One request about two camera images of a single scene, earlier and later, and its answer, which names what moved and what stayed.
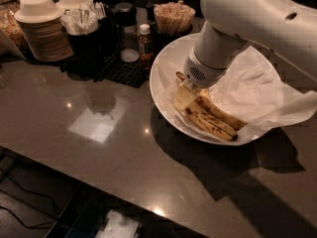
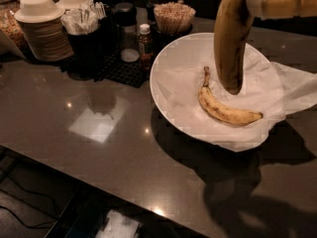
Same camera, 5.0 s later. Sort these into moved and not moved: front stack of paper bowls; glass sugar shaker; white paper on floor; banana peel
Moved: banana peel
Not moved: glass sugar shaker; front stack of paper bowls; white paper on floor
